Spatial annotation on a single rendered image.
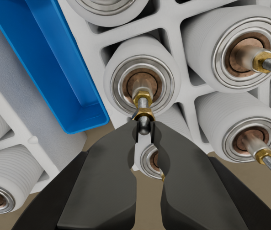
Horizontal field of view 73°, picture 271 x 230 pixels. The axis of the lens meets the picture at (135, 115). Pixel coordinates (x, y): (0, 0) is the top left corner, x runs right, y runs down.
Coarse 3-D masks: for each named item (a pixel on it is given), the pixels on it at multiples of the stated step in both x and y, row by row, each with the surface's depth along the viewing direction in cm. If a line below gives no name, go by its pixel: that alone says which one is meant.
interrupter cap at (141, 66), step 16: (128, 64) 20; (144, 64) 20; (160, 64) 20; (112, 80) 21; (128, 80) 21; (160, 80) 21; (112, 96) 22; (128, 96) 22; (160, 96) 22; (128, 112) 23
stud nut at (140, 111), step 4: (140, 108) 15; (144, 108) 15; (148, 108) 15; (136, 112) 15; (140, 112) 14; (144, 112) 14; (148, 112) 14; (152, 112) 15; (132, 116) 15; (136, 116) 15; (140, 116) 15; (148, 116) 15; (152, 116) 15; (136, 120) 15; (152, 120) 15
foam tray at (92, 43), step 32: (64, 0) 24; (160, 0) 24; (192, 0) 24; (224, 0) 24; (256, 0) 24; (96, 32) 27; (128, 32) 26; (160, 32) 35; (96, 64) 28; (192, 96) 30; (256, 96) 30; (192, 128) 33
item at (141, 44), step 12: (144, 36) 28; (120, 48) 22; (132, 48) 20; (144, 48) 20; (156, 48) 20; (120, 60) 20; (168, 60) 21; (108, 72) 21; (180, 72) 22; (108, 84) 22; (180, 84) 22; (108, 96) 23; (168, 108) 24
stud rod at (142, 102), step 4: (140, 100) 18; (144, 100) 17; (140, 104) 17; (144, 104) 17; (144, 116) 15; (140, 120) 14; (144, 120) 14; (148, 120) 14; (140, 124) 14; (144, 124) 14; (148, 124) 14; (140, 128) 14; (144, 128) 14; (148, 128) 14; (140, 132) 14; (144, 132) 14; (148, 132) 14
